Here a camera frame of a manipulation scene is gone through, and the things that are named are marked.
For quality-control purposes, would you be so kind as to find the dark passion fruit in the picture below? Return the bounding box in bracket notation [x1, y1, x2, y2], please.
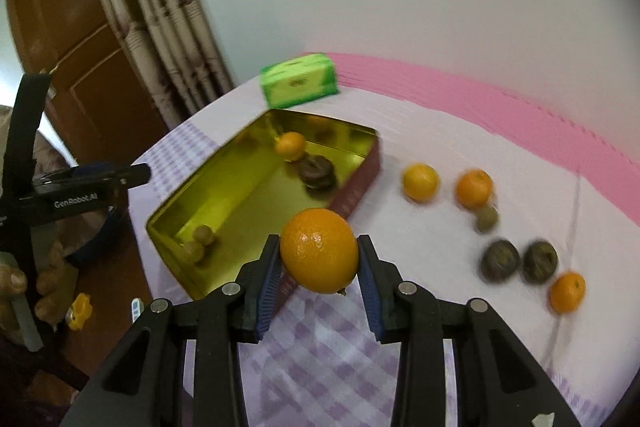
[480, 239, 521, 283]
[522, 241, 559, 284]
[297, 155, 336, 191]

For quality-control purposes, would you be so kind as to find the yellow-orange mandarin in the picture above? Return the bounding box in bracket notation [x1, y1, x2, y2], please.
[401, 162, 440, 202]

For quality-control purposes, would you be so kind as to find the large orange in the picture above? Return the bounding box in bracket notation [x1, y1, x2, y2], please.
[280, 208, 359, 295]

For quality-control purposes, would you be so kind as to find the person's left hand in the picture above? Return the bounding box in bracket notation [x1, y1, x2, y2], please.
[1, 239, 77, 334]

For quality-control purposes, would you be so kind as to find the brown wooden door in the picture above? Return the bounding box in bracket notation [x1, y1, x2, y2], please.
[6, 0, 168, 166]

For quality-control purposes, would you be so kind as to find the yellow knob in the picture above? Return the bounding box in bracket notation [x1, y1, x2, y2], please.
[65, 293, 93, 332]

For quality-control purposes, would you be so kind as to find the orange mandarin far right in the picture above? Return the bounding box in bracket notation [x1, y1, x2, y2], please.
[548, 272, 586, 315]

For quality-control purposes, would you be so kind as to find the small brown fruit in tin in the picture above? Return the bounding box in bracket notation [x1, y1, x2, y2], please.
[192, 225, 217, 248]

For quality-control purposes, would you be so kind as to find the small green-brown fruit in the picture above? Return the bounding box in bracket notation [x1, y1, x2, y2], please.
[474, 205, 499, 234]

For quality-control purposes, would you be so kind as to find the gold rectangular tin box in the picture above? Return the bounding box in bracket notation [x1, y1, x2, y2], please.
[146, 109, 381, 300]

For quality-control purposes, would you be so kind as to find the pink white checkered tablecloth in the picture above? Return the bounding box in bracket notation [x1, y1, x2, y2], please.
[241, 54, 639, 426]

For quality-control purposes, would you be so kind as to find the small orange in tin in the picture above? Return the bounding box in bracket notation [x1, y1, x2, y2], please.
[274, 131, 306, 162]

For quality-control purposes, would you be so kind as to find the orange mandarin beside green fruit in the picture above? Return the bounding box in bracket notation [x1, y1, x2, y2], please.
[454, 169, 494, 210]

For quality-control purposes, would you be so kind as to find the beige striped curtain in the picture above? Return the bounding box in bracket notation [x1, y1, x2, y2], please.
[100, 0, 233, 129]

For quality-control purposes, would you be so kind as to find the green tissue box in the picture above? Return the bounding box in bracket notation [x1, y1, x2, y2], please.
[259, 53, 340, 108]

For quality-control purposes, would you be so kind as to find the dark passion fruit in tin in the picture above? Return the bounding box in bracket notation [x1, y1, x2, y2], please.
[297, 155, 336, 191]

